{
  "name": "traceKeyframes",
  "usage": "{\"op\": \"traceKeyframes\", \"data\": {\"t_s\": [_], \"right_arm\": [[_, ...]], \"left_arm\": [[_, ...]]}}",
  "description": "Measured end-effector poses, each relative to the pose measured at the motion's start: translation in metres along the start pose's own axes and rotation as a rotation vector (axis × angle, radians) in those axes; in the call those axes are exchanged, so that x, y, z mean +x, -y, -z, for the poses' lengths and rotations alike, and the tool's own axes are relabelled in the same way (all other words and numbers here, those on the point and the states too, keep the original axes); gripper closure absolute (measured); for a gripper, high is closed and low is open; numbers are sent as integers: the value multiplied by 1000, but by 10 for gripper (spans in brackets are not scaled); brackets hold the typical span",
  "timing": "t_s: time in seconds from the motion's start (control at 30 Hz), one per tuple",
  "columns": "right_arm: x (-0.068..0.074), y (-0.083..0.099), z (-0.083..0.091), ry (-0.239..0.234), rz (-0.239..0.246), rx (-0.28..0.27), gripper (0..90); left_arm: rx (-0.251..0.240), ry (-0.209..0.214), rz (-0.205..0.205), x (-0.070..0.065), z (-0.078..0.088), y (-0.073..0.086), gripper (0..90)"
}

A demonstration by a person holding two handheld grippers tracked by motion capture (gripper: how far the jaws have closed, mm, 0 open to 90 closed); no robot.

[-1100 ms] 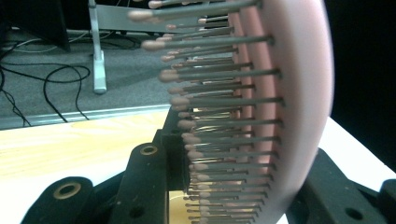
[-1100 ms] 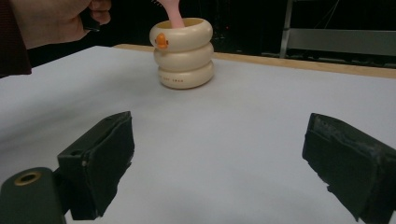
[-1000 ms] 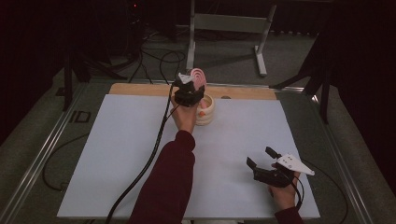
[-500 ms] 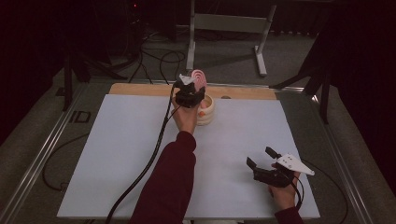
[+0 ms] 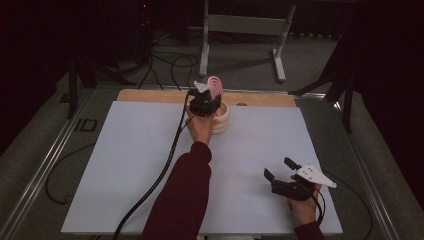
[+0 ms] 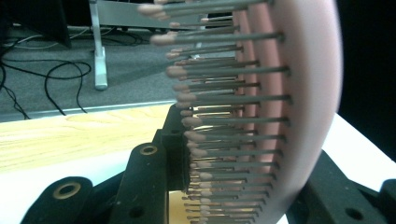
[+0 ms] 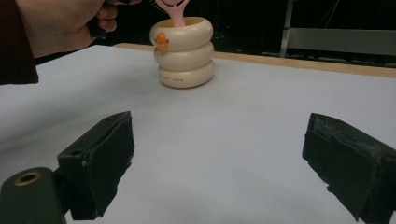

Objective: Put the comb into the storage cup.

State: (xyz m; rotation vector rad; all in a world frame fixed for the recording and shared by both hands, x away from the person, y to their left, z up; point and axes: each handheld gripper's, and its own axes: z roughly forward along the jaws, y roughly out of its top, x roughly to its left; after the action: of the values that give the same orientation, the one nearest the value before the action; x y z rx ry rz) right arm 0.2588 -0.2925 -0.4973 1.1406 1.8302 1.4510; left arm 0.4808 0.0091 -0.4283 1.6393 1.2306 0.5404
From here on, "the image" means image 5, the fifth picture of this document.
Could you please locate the person's right hand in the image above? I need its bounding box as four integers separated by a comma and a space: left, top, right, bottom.
287, 185, 323, 229

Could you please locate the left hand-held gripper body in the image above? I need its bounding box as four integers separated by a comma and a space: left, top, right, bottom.
188, 80, 215, 118

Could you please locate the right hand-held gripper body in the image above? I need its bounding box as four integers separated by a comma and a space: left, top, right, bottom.
270, 164, 338, 202

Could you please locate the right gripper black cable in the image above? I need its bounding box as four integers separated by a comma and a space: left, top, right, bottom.
309, 169, 374, 240

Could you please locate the grey metal stand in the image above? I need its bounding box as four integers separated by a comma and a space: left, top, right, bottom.
198, 0, 298, 83

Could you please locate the metal floor rail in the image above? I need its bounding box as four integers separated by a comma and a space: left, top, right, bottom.
328, 94, 401, 240
0, 88, 96, 240

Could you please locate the cream ringed cup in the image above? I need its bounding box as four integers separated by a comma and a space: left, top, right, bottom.
211, 101, 232, 136

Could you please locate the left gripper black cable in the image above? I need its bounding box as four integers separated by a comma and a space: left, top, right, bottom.
112, 91, 193, 240

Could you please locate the tangle of black floor cables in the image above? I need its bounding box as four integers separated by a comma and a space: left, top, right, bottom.
133, 29, 201, 93

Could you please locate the white paper sheet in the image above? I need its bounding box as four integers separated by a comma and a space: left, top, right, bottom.
60, 100, 344, 236

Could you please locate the black tripod stand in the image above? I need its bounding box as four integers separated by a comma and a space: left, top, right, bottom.
288, 19, 359, 134
64, 49, 138, 121

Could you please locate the black floor cable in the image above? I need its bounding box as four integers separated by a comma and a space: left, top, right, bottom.
44, 142, 98, 206

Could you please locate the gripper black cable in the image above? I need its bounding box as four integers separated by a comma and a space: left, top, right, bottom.
112, 91, 193, 240
309, 169, 374, 240

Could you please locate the person's left hand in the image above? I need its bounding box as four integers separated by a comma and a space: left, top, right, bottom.
185, 107, 217, 146

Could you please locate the pink hairbrush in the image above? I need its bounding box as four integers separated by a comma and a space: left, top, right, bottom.
204, 75, 225, 98

